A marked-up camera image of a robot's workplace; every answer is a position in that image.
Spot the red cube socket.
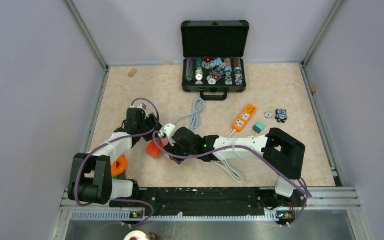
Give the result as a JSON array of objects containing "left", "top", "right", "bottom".
[{"left": 145, "top": 140, "right": 165, "bottom": 159}]

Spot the pink triangular power strip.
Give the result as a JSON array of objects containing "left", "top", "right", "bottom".
[{"left": 160, "top": 137, "right": 175, "bottom": 163}]

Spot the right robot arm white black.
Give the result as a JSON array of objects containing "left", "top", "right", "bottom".
[{"left": 153, "top": 124, "right": 310, "bottom": 206}]

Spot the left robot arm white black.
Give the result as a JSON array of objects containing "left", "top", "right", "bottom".
[{"left": 67, "top": 106, "right": 162, "bottom": 207}]

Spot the orange tape roll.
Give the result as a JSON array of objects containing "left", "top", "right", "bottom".
[{"left": 111, "top": 155, "right": 128, "bottom": 177}]

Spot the wooden block left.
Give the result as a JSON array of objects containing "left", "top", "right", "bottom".
[{"left": 128, "top": 68, "right": 138, "bottom": 78}]

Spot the orange power strip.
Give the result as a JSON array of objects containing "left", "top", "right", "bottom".
[{"left": 228, "top": 103, "right": 257, "bottom": 138}]

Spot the teal small cube adapter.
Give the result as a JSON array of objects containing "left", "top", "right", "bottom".
[{"left": 252, "top": 121, "right": 266, "bottom": 134}]

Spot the small white round disc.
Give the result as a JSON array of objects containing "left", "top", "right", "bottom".
[{"left": 264, "top": 111, "right": 274, "bottom": 119}]

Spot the black open carrying case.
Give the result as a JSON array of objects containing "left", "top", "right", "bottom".
[{"left": 180, "top": 20, "right": 250, "bottom": 101}]

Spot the blue owl figure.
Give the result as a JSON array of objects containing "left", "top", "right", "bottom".
[{"left": 275, "top": 109, "right": 288, "bottom": 123}]

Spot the red white emergency button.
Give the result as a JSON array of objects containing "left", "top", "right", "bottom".
[{"left": 123, "top": 230, "right": 158, "bottom": 240}]

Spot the wooden block right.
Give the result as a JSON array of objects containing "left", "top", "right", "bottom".
[{"left": 309, "top": 83, "right": 317, "bottom": 94}]

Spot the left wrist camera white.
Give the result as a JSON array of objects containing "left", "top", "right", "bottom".
[{"left": 129, "top": 103, "right": 147, "bottom": 111}]

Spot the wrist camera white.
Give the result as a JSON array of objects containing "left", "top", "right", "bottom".
[
  {"left": 157, "top": 123, "right": 177, "bottom": 146},
  {"left": 129, "top": 103, "right": 147, "bottom": 111}
]

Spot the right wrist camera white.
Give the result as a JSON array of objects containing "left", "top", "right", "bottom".
[{"left": 157, "top": 123, "right": 177, "bottom": 146}]

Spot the white coiled power cable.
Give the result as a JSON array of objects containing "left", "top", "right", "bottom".
[{"left": 213, "top": 160, "right": 245, "bottom": 184}]

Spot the light blue coiled cable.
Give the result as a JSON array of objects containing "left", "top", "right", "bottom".
[{"left": 173, "top": 97, "right": 206, "bottom": 131}]

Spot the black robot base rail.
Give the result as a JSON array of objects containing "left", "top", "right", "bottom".
[{"left": 109, "top": 187, "right": 305, "bottom": 217}]

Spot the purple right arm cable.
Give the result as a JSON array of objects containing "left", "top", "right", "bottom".
[{"left": 152, "top": 130, "right": 313, "bottom": 228}]

